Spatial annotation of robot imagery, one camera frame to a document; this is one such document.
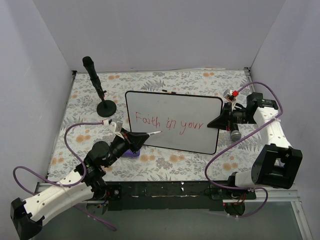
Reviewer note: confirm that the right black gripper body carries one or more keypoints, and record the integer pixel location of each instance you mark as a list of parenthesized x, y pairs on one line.
[(227, 119)]

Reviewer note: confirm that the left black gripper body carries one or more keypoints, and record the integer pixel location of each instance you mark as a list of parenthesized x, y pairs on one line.
[(127, 138)]

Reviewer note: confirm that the red whiteboard marker pen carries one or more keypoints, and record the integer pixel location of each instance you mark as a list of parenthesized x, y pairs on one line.
[(154, 133)]

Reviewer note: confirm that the white whiteboard black frame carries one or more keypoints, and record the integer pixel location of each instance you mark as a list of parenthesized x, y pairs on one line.
[(179, 120)]

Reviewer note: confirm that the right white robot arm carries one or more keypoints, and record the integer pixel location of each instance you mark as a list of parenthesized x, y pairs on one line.
[(278, 162)]

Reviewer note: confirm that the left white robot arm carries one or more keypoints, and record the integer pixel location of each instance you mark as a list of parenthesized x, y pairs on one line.
[(85, 182)]

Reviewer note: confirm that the purple foam microphone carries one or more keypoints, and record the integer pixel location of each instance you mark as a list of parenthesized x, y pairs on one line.
[(131, 154)]

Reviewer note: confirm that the black silver microphone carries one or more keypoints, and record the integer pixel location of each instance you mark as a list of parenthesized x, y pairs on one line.
[(235, 134)]

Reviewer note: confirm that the black round microphone stand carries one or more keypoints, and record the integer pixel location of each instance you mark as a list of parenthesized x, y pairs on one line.
[(106, 108)]

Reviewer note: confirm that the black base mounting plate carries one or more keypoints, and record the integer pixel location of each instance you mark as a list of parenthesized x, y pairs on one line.
[(172, 195)]

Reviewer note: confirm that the black microphone on stand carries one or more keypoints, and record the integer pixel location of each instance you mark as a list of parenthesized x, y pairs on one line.
[(95, 80)]

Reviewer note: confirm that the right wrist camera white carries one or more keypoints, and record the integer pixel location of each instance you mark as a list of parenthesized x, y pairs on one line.
[(230, 95)]

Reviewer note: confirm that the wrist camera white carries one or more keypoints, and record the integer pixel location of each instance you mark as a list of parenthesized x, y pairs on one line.
[(230, 95), (115, 126)]

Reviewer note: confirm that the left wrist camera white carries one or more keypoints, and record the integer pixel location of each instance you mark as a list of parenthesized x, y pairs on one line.
[(115, 126)]

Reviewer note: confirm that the wire whiteboard easel stand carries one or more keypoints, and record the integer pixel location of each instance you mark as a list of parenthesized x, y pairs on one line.
[(168, 92)]

